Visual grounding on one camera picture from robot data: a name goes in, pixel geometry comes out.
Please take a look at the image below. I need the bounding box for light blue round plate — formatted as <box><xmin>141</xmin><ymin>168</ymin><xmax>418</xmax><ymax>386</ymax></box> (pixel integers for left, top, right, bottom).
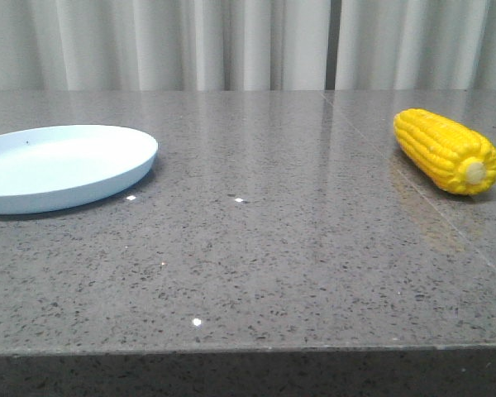
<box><xmin>0</xmin><ymin>125</ymin><xmax>159</xmax><ymax>215</ymax></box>

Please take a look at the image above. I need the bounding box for yellow corn cob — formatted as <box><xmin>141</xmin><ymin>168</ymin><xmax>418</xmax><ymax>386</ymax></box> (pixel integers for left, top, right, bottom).
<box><xmin>393</xmin><ymin>108</ymin><xmax>496</xmax><ymax>195</ymax></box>

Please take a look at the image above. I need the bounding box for white pleated curtain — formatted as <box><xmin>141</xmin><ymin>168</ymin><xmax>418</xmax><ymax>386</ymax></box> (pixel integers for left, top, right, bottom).
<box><xmin>0</xmin><ymin>1</ymin><xmax>496</xmax><ymax>91</ymax></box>

